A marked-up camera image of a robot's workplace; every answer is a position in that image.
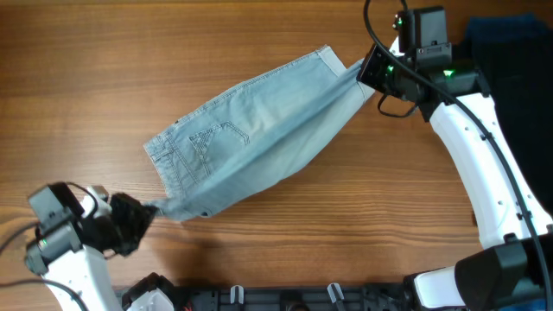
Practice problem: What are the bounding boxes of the blue cloth bottom right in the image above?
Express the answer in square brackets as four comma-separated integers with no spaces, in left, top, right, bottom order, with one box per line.
[499,299,547,311]

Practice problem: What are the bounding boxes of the light blue denim shorts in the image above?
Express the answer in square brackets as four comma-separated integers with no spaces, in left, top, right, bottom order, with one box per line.
[144,46,375,221]

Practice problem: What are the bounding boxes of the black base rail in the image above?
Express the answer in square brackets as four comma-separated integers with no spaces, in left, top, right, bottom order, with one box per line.
[116,282,416,311]

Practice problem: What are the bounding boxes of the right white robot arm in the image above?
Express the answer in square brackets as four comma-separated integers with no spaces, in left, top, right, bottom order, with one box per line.
[357,6,552,310]

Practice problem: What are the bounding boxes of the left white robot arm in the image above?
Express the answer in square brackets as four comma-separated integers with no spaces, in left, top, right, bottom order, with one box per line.
[25,182,177,310]

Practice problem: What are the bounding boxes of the dark clothes pile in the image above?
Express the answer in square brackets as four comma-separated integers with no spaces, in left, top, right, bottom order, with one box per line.
[463,14,552,213]

